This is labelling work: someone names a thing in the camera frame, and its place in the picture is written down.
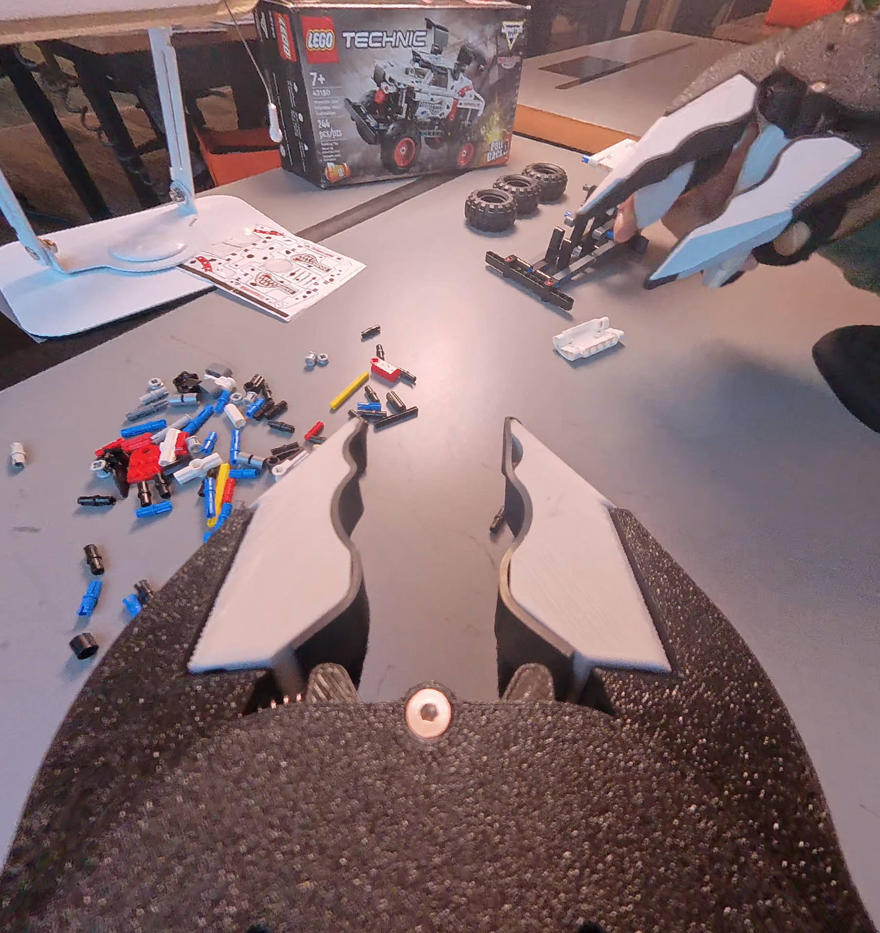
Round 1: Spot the toy sticker sheet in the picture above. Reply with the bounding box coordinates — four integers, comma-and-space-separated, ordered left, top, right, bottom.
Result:
177, 222, 368, 323

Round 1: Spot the black toy tyre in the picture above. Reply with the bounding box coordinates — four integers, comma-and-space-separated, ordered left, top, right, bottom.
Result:
492, 173, 543, 216
521, 162, 568, 204
464, 187, 519, 234

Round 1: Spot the grey desk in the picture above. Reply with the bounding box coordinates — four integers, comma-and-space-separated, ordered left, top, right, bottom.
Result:
0, 135, 880, 905
0, 127, 638, 307

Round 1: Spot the person's right hand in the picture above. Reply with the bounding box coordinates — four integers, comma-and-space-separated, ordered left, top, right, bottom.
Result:
613, 138, 748, 247

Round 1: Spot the person's right forearm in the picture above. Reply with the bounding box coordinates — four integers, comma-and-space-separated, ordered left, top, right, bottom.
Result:
819, 211, 880, 314

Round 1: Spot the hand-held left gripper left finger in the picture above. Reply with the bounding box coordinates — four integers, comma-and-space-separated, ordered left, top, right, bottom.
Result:
188, 417, 370, 675

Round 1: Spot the orange storage box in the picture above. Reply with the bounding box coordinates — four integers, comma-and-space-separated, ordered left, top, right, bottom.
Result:
195, 130, 282, 187

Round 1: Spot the pile of small brick pieces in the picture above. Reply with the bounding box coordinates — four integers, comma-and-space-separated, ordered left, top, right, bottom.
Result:
8, 324, 420, 660

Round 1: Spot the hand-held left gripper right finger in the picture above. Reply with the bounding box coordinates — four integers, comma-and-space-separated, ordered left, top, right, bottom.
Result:
494, 417, 673, 704

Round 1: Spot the white brick panel piece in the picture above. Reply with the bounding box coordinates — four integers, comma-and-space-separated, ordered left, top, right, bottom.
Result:
552, 317, 625, 363

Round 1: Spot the toy set cardboard box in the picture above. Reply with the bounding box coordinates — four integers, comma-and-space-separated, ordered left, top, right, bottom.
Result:
254, 0, 532, 190

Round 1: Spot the orange plastic crate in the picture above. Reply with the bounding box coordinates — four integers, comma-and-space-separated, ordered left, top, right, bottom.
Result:
766, 0, 849, 29

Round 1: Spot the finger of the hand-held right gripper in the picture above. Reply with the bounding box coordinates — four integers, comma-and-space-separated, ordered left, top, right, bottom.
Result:
644, 125, 865, 290
577, 73, 763, 233

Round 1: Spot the white toy brick truck model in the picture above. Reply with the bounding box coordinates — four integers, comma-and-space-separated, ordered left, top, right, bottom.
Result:
485, 140, 652, 313

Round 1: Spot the white book stand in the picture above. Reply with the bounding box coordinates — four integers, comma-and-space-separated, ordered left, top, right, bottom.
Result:
0, 0, 284, 341

